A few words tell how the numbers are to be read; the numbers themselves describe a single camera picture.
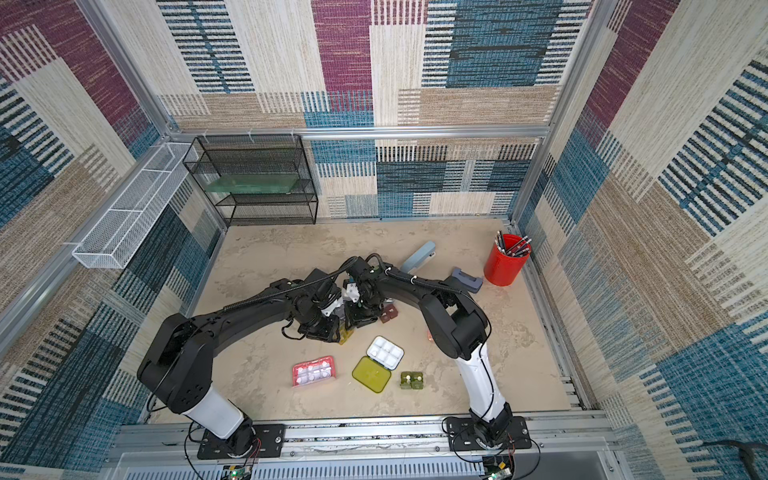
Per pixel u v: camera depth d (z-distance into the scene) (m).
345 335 0.87
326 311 0.79
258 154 1.02
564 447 0.74
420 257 1.04
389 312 0.94
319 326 0.75
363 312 0.83
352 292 0.89
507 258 0.90
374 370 0.84
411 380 0.82
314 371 0.84
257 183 0.95
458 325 0.54
